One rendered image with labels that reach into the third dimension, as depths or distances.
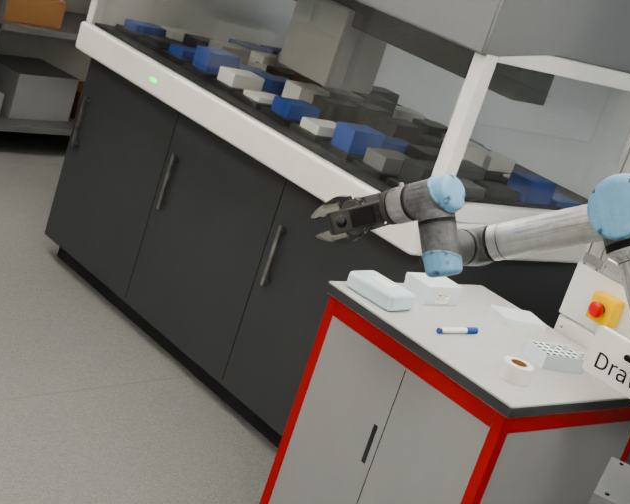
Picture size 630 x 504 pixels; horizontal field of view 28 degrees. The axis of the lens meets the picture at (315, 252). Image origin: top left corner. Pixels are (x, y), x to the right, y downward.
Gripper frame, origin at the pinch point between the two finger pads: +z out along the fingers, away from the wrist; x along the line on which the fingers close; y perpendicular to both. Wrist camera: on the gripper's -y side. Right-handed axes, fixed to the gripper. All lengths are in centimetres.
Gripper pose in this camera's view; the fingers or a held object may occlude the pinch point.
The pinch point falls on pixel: (316, 226)
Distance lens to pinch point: 264.4
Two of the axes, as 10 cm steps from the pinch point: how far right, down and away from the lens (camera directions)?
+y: 6.4, -2.0, 7.4
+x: -2.6, -9.7, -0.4
